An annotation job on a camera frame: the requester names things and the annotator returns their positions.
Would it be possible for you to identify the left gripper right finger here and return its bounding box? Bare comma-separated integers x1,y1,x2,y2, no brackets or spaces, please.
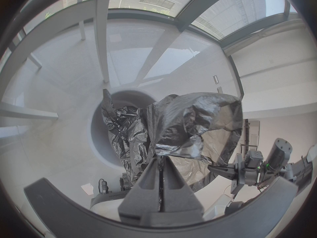
162,155,205,223

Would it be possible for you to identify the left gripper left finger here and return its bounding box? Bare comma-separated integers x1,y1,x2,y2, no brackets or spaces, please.
118,157,163,223

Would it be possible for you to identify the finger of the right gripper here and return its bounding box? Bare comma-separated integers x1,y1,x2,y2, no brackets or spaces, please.
208,165,236,172
215,172,236,181

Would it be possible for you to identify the black plastic bag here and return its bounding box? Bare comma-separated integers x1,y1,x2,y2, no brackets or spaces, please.
101,89,244,193

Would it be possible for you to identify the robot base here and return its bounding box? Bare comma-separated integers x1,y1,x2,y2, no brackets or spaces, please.
90,172,239,219

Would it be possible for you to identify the white trash bin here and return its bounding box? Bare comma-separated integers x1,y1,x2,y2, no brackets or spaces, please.
90,90,159,169

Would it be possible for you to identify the white chair with grey seat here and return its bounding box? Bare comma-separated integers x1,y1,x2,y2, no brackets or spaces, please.
0,0,111,123

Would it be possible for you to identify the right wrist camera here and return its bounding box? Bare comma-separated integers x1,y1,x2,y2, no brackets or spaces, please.
244,150,263,169

